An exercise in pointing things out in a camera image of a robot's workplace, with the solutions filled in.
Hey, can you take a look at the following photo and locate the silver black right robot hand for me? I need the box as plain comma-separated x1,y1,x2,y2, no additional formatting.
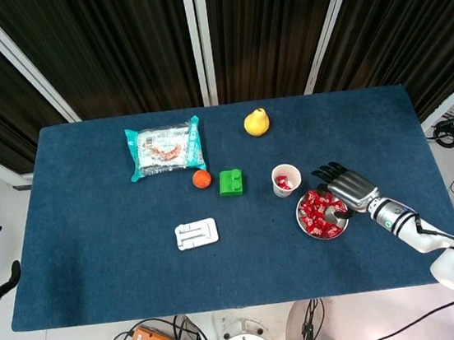
310,156,382,224

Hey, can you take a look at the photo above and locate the round metal plate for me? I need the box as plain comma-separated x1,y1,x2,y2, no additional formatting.
293,184,352,244

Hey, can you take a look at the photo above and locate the white paper cup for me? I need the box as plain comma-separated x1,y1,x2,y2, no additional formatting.
270,162,304,200

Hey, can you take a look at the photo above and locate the yellow pear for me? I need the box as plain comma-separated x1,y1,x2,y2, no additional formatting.
241,105,272,138

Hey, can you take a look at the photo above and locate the blue felt table cloth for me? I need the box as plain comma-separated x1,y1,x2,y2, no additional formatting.
0,76,454,338

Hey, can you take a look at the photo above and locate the green toy block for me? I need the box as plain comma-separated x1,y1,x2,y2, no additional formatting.
215,167,246,199

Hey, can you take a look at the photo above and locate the grey round floor disc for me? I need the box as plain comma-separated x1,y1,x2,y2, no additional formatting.
281,296,336,340

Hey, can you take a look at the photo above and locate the orange ball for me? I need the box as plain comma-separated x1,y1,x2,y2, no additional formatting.
191,168,213,192

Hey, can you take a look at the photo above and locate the white folding phone stand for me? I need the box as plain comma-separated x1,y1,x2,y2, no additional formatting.
172,216,222,252

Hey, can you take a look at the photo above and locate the teal noodle packet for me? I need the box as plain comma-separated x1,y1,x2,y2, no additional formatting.
123,114,208,184

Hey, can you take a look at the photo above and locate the black coiled cable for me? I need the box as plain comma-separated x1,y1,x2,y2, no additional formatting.
430,119,454,151

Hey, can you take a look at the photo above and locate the black cable bundle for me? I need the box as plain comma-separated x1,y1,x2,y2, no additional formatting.
294,297,330,340

